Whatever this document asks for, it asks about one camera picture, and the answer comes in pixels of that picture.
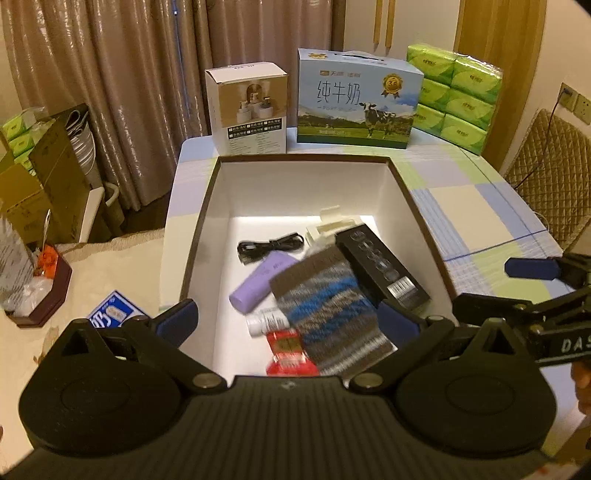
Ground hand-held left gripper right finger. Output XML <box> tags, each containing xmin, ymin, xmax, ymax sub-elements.
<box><xmin>351</xmin><ymin>300</ymin><xmax>515</xmax><ymax>394</ymax></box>

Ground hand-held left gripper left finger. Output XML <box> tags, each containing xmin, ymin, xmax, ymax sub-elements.
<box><xmin>62</xmin><ymin>298</ymin><xmax>228</xmax><ymax>394</ymax></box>

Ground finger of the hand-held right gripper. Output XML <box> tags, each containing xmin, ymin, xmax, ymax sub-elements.
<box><xmin>451</xmin><ymin>288</ymin><xmax>591</xmax><ymax>330</ymax></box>
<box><xmin>505</xmin><ymin>253</ymin><xmax>591</xmax><ymax>287</ymax></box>

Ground long black box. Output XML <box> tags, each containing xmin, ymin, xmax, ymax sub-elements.
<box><xmin>335</xmin><ymin>223</ymin><xmax>432</xmax><ymax>311</ymax></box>

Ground striped knitted pouch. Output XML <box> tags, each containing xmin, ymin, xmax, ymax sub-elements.
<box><xmin>269</xmin><ymin>244</ymin><xmax>398</xmax><ymax>377</ymax></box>

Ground small white bottle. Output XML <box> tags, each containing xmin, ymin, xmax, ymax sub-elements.
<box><xmin>246</xmin><ymin>308</ymin><xmax>291</xmax><ymax>337</ymax></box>

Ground purple tube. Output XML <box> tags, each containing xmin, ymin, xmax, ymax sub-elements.
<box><xmin>229</xmin><ymin>251</ymin><xmax>301</xmax><ymax>316</ymax></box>

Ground black cable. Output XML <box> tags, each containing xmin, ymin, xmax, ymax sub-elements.
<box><xmin>237</xmin><ymin>232</ymin><xmax>303</xmax><ymax>265</ymax></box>

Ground red snack packet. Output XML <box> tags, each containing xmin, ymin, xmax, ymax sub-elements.
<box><xmin>265</xmin><ymin>329</ymin><xmax>320</xmax><ymax>377</ymax></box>

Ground white plastic clip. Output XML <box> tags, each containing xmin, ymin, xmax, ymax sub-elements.
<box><xmin>305</xmin><ymin>207</ymin><xmax>363</xmax><ymax>250</ymax></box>

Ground brown shoe box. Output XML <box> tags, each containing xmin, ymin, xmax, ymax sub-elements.
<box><xmin>159</xmin><ymin>154</ymin><xmax>455</xmax><ymax>379</ymax></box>

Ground person's right hand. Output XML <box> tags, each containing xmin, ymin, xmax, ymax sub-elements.
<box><xmin>570</xmin><ymin>362</ymin><xmax>591</xmax><ymax>416</ymax></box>

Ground blue milk box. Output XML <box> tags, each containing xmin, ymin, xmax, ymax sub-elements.
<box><xmin>87</xmin><ymin>290</ymin><xmax>153</xmax><ymax>329</ymax></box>

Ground chair with quilted cover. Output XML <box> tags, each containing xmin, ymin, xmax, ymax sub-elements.
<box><xmin>503</xmin><ymin>108</ymin><xmax>591</xmax><ymax>250</ymax></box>

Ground dark wooden tray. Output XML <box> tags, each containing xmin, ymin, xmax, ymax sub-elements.
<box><xmin>4</xmin><ymin>244</ymin><xmax>74</xmax><ymax>329</ymax></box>

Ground small orange item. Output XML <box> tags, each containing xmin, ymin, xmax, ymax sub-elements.
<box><xmin>36</xmin><ymin>247</ymin><xmax>58</xmax><ymax>278</ymax></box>

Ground crumpled plastic bag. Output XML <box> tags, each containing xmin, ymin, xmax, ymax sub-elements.
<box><xmin>0</xmin><ymin>215</ymin><xmax>40</xmax><ymax>310</ymax></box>

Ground stack of green tissue packets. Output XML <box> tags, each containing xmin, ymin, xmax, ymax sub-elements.
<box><xmin>406</xmin><ymin>43</ymin><xmax>503</xmax><ymax>155</ymax></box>

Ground large brown cardboard box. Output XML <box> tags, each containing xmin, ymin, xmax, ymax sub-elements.
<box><xmin>30</xmin><ymin>104</ymin><xmax>105</xmax><ymax>243</ymax></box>

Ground light cardboard box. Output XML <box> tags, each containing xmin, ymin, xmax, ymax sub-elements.
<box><xmin>0</xmin><ymin>164</ymin><xmax>54</xmax><ymax>245</ymax></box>

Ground stack of metal bowls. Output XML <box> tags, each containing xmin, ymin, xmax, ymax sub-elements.
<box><xmin>67</xmin><ymin>111</ymin><xmax>95</xmax><ymax>178</ymax></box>

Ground white product box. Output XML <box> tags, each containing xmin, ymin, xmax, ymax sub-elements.
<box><xmin>204</xmin><ymin>61</ymin><xmax>291</xmax><ymax>155</ymax></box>

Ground wooden door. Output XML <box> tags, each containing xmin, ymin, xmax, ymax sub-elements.
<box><xmin>455</xmin><ymin>0</ymin><xmax>548</xmax><ymax>171</ymax></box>

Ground milk carton with cow print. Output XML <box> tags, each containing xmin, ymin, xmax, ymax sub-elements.
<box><xmin>295</xmin><ymin>47</ymin><xmax>424</xmax><ymax>149</ymax></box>

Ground green tissue packet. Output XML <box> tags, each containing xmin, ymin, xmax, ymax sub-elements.
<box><xmin>9</xmin><ymin>134</ymin><xmax>37</xmax><ymax>157</ymax></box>
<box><xmin>0</xmin><ymin>108</ymin><xmax>44</xmax><ymax>139</ymax></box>

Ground beige curtain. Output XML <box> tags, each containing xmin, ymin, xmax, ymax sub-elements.
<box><xmin>0</xmin><ymin>0</ymin><xmax>458</xmax><ymax>241</ymax></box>

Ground dark charger cable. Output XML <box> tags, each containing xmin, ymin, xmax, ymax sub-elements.
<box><xmin>512</xmin><ymin>90</ymin><xmax>571</xmax><ymax>190</ymax></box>

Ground wall socket with plug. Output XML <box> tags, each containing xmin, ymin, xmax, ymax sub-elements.
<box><xmin>558</xmin><ymin>82</ymin><xmax>578</xmax><ymax>112</ymax></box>

